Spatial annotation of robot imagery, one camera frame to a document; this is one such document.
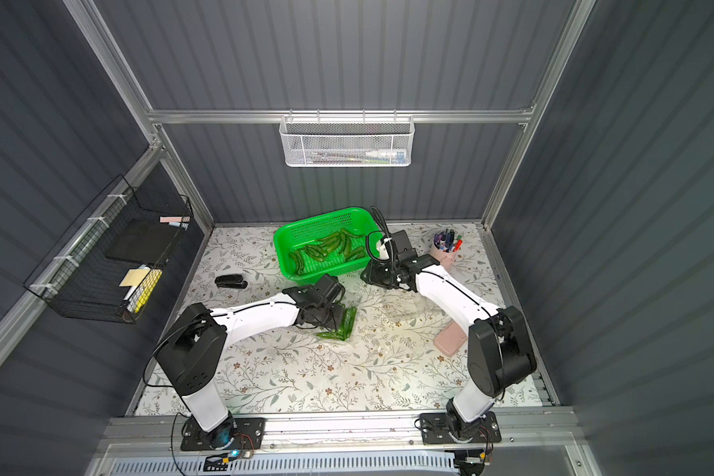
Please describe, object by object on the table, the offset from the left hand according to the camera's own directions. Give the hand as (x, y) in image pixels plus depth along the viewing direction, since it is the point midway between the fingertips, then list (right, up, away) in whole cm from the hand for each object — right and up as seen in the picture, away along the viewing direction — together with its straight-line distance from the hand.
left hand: (338, 319), depth 90 cm
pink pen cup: (+35, +22, +7) cm, 42 cm away
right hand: (+9, +14, -4) cm, 17 cm away
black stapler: (-40, +10, +15) cm, 44 cm away
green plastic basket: (-9, +22, +22) cm, 32 cm away
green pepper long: (0, +29, +26) cm, 39 cm away
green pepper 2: (-3, +26, +24) cm, 36 cm away
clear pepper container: (+2, -4, -1) cm, 4 cm away
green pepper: (-17, +18, +18) cm, 31 cm away
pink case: (+34, -6, -1) cm, 34 cm away
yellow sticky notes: (-49, +14, -18) cm, 54 cm away
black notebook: (-50, +24, -13) cm, 57 cm away
